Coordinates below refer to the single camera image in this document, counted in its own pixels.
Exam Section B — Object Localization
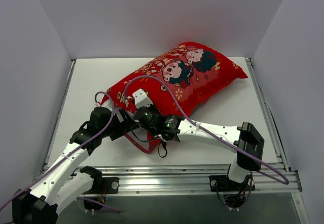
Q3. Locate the red printed pillowcase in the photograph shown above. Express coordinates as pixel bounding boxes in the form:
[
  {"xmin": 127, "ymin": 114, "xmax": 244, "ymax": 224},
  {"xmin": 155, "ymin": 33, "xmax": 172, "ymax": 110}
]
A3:
[{"xmin": 100, "ymin": 41, "xmax": 249, "ymax": 155}]

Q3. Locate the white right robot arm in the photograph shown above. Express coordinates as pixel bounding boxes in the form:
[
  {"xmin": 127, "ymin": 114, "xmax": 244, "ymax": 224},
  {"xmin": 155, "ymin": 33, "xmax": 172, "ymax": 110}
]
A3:
[{"xmin": 134, "ymin": 107, "xmax": 265, "ymax": 190}]

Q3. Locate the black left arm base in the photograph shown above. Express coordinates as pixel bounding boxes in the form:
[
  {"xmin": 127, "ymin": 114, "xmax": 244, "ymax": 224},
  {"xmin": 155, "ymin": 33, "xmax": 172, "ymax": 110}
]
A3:
[{"xmin": 96, "ymin": 177, "xmax": 119, "ymax": 195}]

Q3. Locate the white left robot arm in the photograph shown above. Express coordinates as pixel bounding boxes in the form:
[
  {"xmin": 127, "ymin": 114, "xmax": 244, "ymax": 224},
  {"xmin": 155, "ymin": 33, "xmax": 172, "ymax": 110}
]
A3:
[{"xmin": 12, "ymin": 107, "xmax": 137, "ymax": 223}]

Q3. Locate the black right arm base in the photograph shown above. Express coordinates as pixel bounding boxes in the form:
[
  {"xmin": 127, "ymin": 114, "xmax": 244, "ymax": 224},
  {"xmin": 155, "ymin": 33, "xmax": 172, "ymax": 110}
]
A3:
[{"xmin": 209, "ymin": 175, "xmax": 256, "ymax": 192}]

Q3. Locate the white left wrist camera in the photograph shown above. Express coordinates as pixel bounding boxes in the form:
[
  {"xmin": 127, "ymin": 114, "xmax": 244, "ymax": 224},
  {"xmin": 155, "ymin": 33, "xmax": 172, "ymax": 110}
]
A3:
[{"xmin": 101, "ymin": 100, "xmax": 113, "ymax": 111}]

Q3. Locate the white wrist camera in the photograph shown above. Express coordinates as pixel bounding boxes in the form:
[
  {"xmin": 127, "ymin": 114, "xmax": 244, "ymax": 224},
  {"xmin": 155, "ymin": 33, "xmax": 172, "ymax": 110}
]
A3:
[
  {"xmin": 101, "ymin": 100, "xmax": 113, "ymax": 111},
  {"xmin": 132, "ymin": 89, "xmax": 153, "ymax": 109}
]

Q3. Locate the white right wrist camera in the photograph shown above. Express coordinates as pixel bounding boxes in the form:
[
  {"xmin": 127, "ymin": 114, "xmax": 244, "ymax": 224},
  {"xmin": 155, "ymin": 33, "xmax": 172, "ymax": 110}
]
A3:
[{"xmin": 132, "ymin": 89, "xmax": 153, "ymax": 109}]

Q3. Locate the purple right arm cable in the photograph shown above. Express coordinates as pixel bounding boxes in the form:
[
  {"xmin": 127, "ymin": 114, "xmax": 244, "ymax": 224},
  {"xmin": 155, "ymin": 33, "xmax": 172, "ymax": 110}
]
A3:
[{"xmin": 124, "ymin": 75, "xmax": 290, "ymax": 185}]

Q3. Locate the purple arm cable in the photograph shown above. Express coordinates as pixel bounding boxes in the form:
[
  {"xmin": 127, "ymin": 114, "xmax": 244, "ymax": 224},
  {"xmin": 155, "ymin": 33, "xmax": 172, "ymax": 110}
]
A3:
[
  {"xmin": 124, "ymin": 75, "xmax": 290, "ymax": 185},
  {"xmin": 0, "ymin": 91, "xmax": 116, "ymax": 212}
]

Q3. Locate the aluminium side rail left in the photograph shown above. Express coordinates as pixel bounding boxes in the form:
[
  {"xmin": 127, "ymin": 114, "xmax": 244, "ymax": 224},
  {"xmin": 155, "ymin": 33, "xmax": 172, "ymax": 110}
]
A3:
[{"xmin": 41, "ymin": 59, "xmax": 76, "ymax": 174}]

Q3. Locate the aluminium side rail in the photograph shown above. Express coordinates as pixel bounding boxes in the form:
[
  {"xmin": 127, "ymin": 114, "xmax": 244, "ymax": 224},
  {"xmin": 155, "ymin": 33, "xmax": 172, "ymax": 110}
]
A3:
[
  {"xmin": 245, "ymin": 58, "xmax": 291, "ymax": 171},
  {"xmin": 41, "ymin": 59, "xmax": 76, "ymax": 174}
]

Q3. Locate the aluminium front mounting rail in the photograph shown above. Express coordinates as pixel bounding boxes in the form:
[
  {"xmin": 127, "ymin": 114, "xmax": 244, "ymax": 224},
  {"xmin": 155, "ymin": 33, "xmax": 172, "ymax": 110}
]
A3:
[{"xmin": 27, "ymin": 163, "xmax": 303, "ymax": 197}]

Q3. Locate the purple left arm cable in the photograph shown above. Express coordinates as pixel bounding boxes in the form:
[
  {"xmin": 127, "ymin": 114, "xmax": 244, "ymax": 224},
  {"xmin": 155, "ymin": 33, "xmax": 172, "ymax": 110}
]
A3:
[{"xmin": 0, "ymin": 91, "xmax": 116, "ymax": 212}]

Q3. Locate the aluminium side rail right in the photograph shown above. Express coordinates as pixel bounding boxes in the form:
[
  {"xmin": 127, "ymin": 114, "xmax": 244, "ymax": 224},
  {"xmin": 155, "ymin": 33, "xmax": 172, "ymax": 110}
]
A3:
[{"xmin": 245, "ymin": 58, "xmax": 291, "ymax": 171}]

